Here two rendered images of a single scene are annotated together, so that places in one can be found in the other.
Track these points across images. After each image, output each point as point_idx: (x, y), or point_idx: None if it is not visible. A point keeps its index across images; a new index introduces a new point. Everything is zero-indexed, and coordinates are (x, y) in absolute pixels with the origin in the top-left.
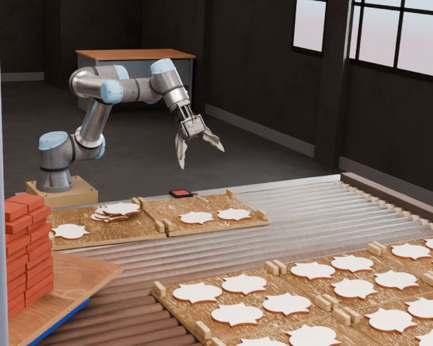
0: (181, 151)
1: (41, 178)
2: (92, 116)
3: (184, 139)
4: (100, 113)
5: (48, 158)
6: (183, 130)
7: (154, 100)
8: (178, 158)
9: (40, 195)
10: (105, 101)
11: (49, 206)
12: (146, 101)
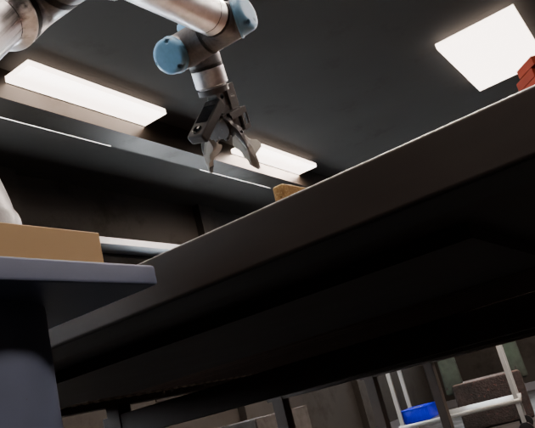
0: (253, 143)
1: None
2: None
3: (228, 136)
4: (3, 55)
5: None
6: (242, 118)
7: (187, 69)
8: (254, 153)
9: (72, 230)
10: (253, 25)
11: (517, 83)
12: (185, 65)
